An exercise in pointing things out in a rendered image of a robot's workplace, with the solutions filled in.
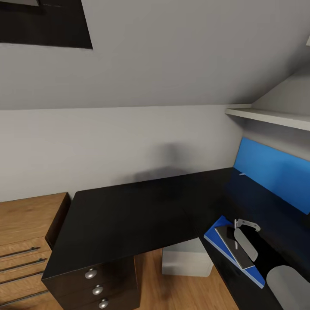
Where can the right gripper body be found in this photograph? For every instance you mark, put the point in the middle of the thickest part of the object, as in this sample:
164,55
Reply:
230,233

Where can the bookcase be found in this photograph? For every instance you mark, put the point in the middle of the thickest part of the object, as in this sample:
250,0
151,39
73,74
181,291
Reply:
282,118

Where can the desk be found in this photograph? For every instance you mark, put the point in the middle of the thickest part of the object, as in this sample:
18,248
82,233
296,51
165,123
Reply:
113,223

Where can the notebook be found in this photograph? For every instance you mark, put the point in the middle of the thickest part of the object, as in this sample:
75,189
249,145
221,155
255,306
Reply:
239,254

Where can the cabinet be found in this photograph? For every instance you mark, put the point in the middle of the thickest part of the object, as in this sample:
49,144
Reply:
111,286
29,229

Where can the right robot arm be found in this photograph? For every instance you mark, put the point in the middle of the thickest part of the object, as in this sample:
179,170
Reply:
289,287

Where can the folder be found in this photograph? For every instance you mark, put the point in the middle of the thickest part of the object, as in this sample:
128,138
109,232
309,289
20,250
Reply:
212,236

